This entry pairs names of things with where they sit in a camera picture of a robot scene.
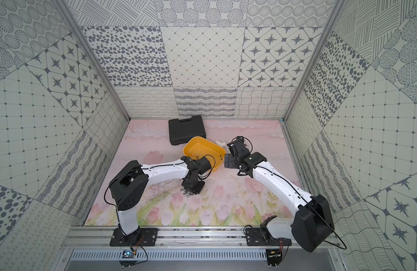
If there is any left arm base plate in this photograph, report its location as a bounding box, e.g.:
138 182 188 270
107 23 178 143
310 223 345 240
109 226 159 247

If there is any white pipe tee fitting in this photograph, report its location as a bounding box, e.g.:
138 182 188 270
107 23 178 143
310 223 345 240
215 140 227 147

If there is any black plastic tool case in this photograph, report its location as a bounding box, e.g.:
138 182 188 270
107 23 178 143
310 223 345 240
168 115 206 146

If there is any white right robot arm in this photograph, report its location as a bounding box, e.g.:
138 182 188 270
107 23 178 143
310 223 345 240
227 136 335 252

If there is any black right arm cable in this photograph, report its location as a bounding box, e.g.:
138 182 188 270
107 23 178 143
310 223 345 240
259 165 348 250

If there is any small green circuit board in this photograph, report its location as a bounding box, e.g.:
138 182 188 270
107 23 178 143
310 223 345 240
122 250 135 259

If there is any pile of metal bits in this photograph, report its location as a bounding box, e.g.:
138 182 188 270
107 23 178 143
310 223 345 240
183 189 193 198

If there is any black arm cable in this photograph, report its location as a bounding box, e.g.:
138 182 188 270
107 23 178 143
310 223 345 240
103 162 185 234
259 165 348 250

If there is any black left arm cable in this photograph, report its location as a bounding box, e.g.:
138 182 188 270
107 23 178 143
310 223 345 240
103 162 185 234

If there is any yellow plastic storage box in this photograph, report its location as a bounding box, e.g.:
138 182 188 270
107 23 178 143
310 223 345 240
183 137 225 172

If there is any aluminium mounting rail frame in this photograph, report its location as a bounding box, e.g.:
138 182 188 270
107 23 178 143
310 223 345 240
62 203 341 262

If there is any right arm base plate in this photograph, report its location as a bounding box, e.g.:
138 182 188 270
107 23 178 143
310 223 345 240
243 225 292 246

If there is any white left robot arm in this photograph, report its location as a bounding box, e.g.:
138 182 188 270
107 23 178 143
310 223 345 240
108 156 216 237

